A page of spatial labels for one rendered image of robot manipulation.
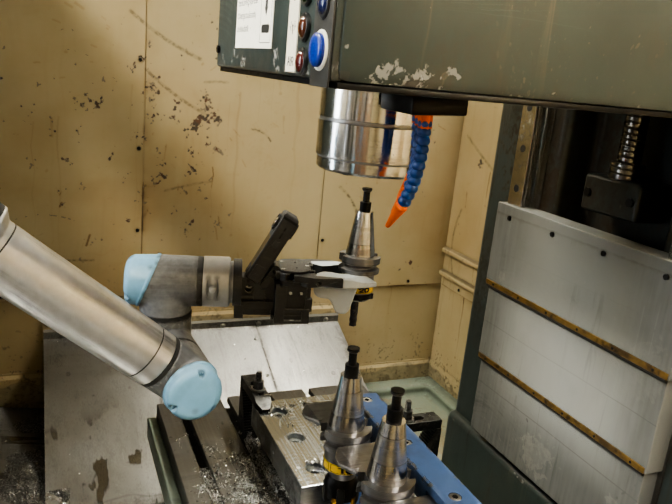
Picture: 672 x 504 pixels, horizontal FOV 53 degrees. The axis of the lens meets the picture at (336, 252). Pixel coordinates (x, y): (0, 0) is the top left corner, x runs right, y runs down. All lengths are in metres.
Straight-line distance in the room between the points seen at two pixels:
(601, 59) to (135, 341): 0.62
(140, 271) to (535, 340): 0.76
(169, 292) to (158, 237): 1.00
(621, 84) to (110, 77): 1.39
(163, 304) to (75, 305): 0.19
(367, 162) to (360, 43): 0.32
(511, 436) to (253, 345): 0.90
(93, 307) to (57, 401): 1.07
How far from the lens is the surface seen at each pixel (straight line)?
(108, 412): 1.87
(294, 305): 1.00
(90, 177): 1.91
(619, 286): 1.19
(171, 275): 0.98
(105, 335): 0.85
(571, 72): 0.74
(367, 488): 0.75
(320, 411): 0.89
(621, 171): 1.27
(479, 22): 0.67
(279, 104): 1.99
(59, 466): 1.78
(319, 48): 0.61
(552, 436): 1.37
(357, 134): 0.91
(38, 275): 0.82
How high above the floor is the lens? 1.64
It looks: 15 degrees down
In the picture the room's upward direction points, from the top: 6 degrees clockwise
